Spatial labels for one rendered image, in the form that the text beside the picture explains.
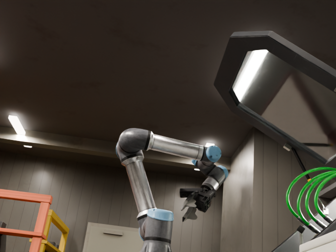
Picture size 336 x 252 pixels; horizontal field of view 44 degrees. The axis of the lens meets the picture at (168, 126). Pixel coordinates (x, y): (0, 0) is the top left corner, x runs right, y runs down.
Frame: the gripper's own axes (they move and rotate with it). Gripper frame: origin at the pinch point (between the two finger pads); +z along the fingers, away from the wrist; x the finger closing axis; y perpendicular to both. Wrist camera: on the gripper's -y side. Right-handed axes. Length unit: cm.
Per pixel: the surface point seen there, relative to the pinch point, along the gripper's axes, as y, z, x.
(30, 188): -505, -178, 389
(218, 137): -180, -336, 254
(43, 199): -223, -52, 155
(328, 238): 68, 16, -44
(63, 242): -377, -134, 418
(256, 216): -68, -237, 273
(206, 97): -162, -279, 143
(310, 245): 62, 12, -32
